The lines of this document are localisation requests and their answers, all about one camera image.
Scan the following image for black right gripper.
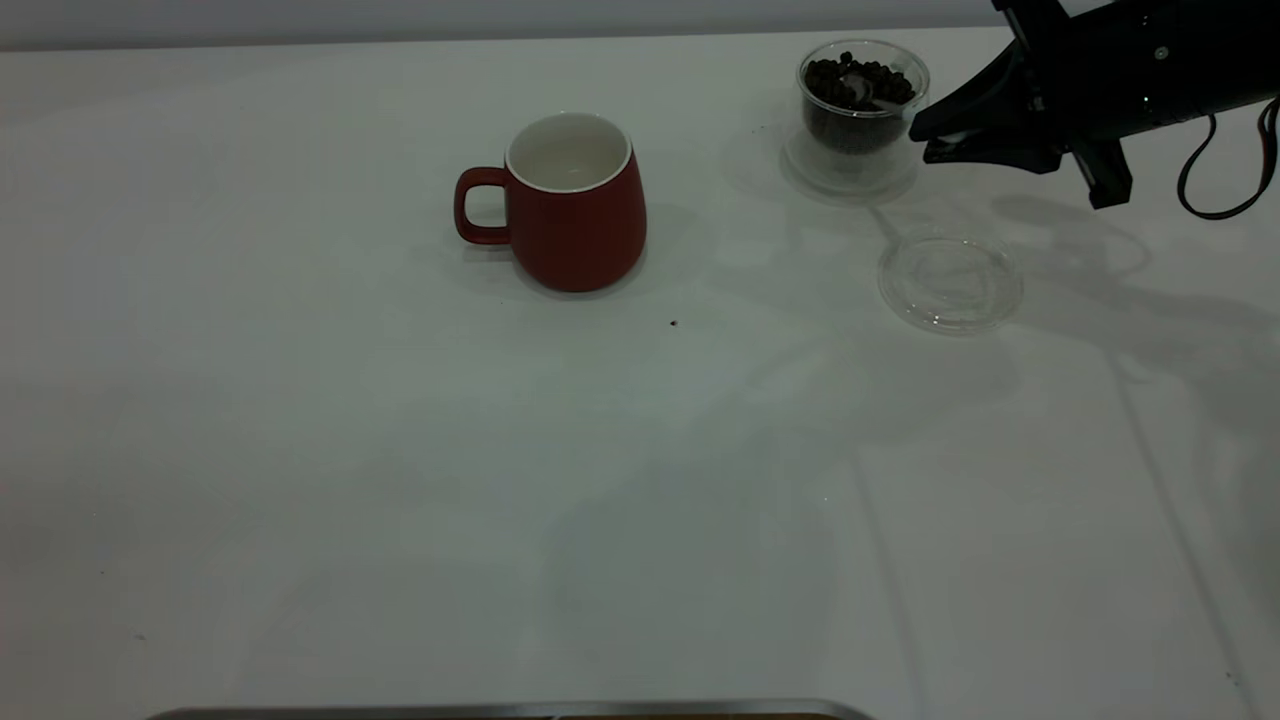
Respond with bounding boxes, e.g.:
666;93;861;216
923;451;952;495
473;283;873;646
908;0;1216;209

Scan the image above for red ceramic mug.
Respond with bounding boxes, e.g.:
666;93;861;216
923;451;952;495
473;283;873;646
454;112;649;294

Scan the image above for dark coffee beans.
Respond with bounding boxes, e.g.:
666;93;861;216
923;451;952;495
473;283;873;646
804;50;917;153

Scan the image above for clear glass saucer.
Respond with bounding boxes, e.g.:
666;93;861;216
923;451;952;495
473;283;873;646
878;230;1025;335

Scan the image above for clear double-wall glass cup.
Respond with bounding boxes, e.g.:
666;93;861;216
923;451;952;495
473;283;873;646
783;37;931;194

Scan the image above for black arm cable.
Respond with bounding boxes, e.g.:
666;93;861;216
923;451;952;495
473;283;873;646
1176;95;1280;220

